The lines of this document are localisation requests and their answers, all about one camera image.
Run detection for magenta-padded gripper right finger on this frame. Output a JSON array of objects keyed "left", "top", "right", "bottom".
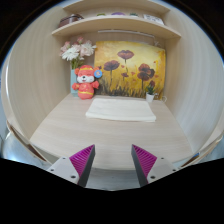
[{"left": 130, "top": 144, "right": 178, "bottom": 188}]

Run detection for yellow poppy flower painting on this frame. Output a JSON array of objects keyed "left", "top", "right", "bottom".
[{"left": 93, "top": 40, "right": 167, "bottom": 100}]

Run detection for light blue vase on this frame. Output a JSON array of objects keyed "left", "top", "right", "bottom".
[{"left": 69, "top": 68, "right": 79, "bottom": 95}]

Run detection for pink and white flower bouquet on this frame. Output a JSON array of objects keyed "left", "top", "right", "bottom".
[{"left": 59, "top": 36, "right": 98, "bottom": 70}]

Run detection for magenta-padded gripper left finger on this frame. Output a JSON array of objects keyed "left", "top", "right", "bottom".
[{"left": 46, "top": 144, "right": 96, "bottom": 188}]

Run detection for cream white towel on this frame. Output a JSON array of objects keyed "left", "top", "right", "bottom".
[{"left": 85, "top": 97, "right": 157, "bottom": 123}]

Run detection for small potted green plant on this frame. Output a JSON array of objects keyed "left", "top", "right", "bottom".
[{"left": 145, "top": 80, "right": 157, "bottom": 103}]

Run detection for red plush mouse toy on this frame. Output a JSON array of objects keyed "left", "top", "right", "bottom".
[{"left": 71, "top": 64, "right": 103, "bottom": 100}]

